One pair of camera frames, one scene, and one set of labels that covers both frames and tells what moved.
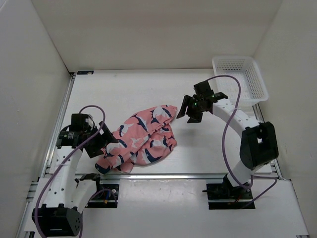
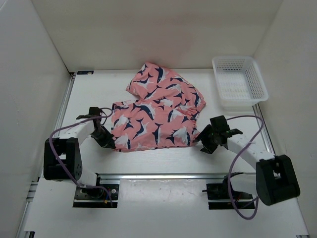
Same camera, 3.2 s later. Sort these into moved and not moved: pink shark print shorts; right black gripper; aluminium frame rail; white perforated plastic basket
Moved: pink shark print shorts; right black gripper
Not moved: aluminium frame rail; white perforated plastic basket
